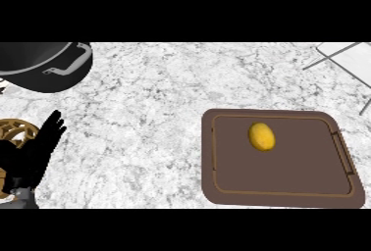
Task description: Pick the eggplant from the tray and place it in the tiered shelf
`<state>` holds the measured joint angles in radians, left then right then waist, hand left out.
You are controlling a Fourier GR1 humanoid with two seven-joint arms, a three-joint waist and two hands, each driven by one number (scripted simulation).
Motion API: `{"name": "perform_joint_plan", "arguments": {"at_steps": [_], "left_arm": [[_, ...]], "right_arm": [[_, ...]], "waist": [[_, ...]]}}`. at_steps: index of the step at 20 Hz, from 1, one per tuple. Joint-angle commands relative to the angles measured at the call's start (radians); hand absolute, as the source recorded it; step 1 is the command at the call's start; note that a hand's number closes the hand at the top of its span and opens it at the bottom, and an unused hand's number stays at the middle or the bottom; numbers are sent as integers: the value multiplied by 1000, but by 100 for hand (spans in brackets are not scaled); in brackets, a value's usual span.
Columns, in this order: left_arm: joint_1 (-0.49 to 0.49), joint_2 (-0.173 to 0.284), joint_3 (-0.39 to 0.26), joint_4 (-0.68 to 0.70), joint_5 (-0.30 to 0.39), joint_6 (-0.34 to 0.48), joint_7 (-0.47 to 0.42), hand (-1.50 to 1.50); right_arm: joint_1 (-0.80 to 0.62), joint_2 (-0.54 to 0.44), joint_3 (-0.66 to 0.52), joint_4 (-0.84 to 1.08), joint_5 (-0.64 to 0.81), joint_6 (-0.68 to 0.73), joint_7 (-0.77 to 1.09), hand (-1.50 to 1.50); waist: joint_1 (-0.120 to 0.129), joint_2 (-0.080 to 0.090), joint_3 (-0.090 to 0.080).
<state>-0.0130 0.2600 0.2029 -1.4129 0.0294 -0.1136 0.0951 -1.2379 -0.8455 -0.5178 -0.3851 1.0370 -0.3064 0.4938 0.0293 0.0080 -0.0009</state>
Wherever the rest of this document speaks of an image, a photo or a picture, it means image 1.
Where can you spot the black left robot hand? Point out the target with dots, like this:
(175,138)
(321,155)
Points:
(35,153)

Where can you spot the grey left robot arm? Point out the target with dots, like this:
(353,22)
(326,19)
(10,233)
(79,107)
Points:
(21,198)

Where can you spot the brown tray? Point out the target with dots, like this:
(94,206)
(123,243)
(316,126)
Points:
(280,160)

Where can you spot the brown wicker basket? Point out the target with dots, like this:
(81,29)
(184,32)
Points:
(16,130)

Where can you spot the yellow oval vegetable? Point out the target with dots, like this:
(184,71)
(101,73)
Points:
(262,136)

